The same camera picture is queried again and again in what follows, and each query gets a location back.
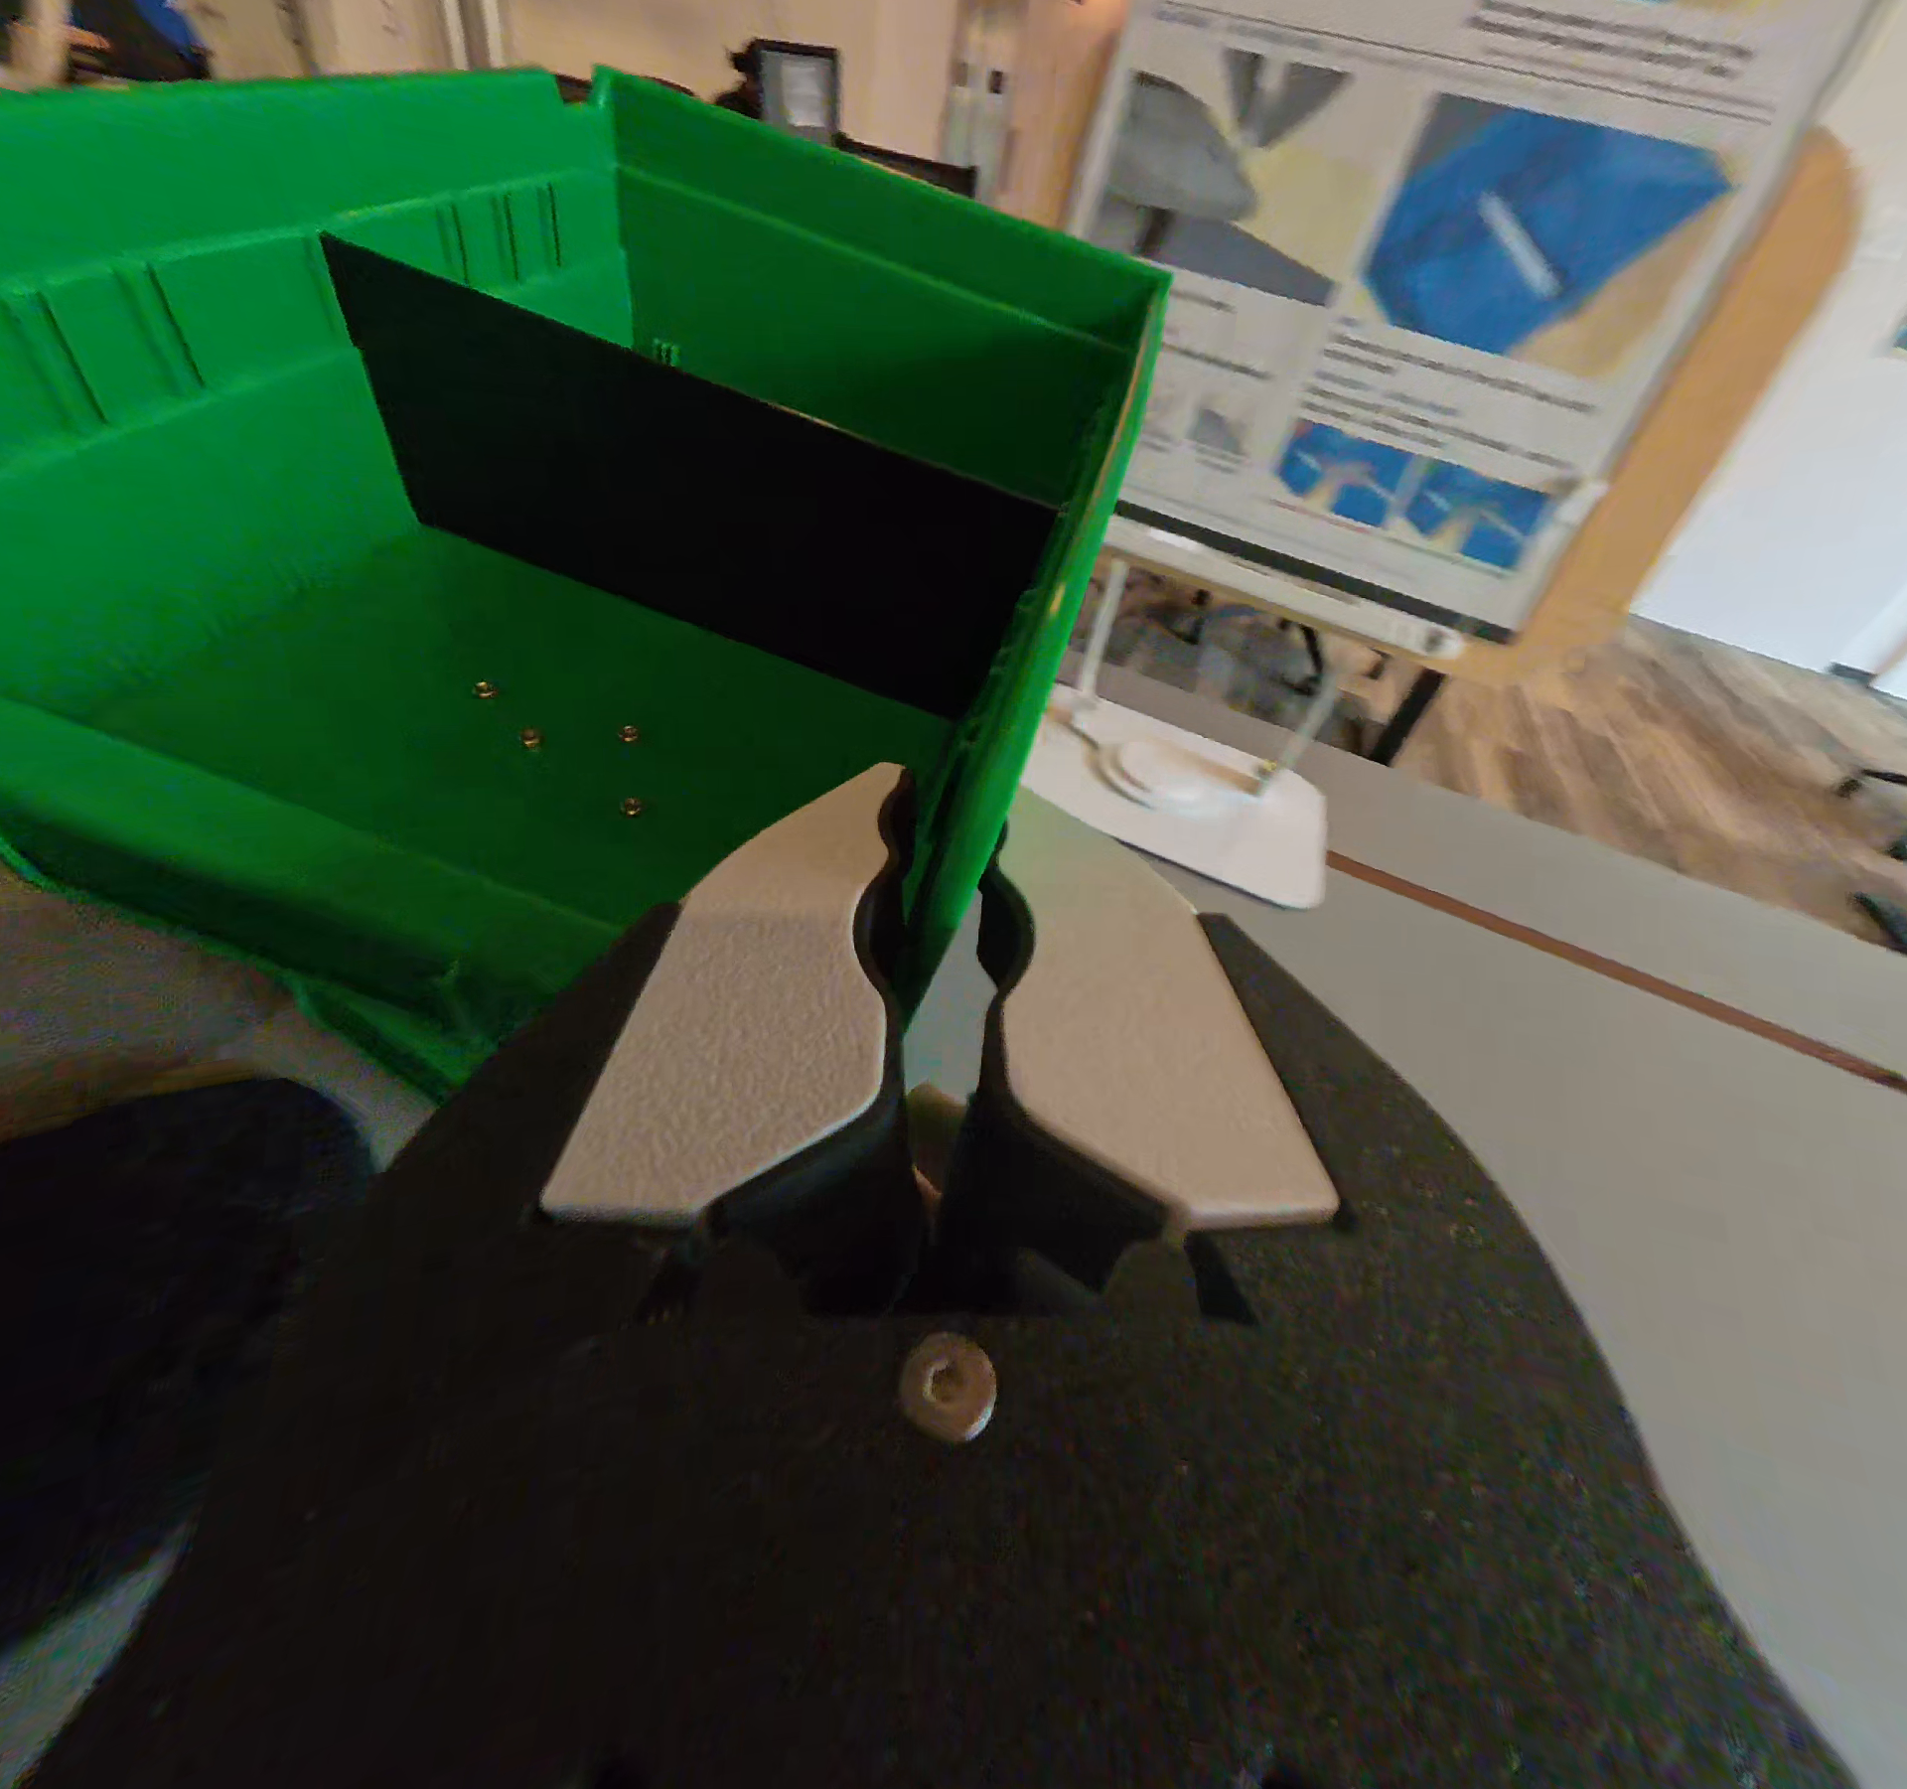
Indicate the black office chair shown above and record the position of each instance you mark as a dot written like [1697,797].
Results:
[1251,647]
[1880,851]

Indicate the green plastic bin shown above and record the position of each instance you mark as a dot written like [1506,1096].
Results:
[224,476]

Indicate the white document stand wooden board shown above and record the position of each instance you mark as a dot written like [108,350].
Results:
[1238,819]

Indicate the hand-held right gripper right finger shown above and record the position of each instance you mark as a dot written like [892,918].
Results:
[1163,1059]

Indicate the small framed wall panel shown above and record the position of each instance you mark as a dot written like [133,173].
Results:
[795,90]

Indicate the black bin divider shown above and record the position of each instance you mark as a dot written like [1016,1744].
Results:
[672,508]

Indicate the instruction sheet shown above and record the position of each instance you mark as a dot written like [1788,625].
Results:
[1490,328]

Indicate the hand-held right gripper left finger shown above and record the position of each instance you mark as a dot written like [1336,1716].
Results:
[731,1014]

